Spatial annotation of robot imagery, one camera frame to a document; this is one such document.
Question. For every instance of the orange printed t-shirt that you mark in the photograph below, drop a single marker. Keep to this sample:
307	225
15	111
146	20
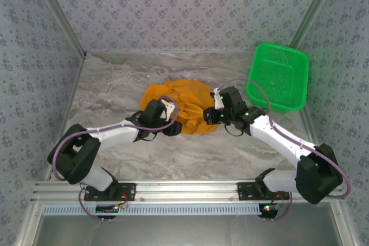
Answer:
190	96

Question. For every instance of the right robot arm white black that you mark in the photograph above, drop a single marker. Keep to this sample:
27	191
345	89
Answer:
276	139

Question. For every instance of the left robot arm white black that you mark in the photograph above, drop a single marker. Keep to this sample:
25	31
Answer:
115	133

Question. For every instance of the green plastic basket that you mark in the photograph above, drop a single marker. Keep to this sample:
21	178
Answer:
276	79

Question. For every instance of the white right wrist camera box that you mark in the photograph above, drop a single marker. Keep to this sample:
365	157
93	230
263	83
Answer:
218	100

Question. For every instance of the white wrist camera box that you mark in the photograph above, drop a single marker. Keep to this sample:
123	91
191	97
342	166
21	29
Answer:
170	109
218	100

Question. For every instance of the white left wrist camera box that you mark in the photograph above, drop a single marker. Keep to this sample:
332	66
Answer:
170	109

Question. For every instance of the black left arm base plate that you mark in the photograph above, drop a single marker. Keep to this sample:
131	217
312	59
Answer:
127	192

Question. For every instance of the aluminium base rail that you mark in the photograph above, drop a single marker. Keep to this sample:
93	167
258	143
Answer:
184	189

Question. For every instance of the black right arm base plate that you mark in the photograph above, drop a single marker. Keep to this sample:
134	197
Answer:
246	191

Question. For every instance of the aluminium frame post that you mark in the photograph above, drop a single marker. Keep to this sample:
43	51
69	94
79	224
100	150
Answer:
57	12
314	9

